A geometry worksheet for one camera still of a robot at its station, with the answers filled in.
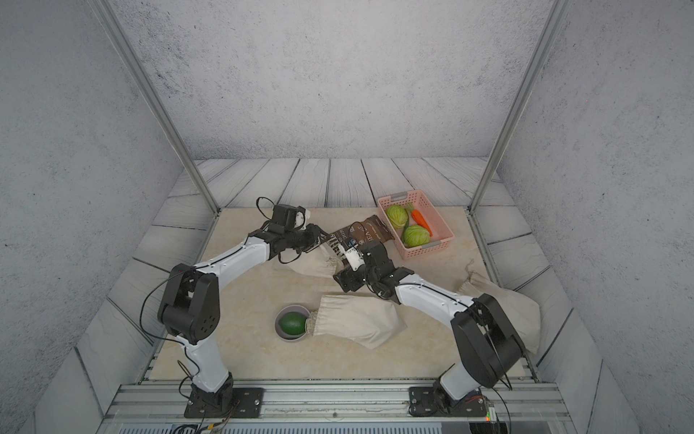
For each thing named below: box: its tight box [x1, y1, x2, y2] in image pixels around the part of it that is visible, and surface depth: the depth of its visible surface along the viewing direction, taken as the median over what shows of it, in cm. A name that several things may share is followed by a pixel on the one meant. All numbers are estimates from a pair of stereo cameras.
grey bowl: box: [273, 304, 311, 342], surface depth 86 cm
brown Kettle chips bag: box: [327, 215, 394, 262], surface depth 110 cm
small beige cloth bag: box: [272, 244, 345, 278], surface depth 91 cm
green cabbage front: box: [403, 224, 432, 248], surface depth 104 cm
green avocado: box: [278, 311, 308, 336], surface depth 84 cm
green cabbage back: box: [386, 204, 409, 229], surface depth 110 cm
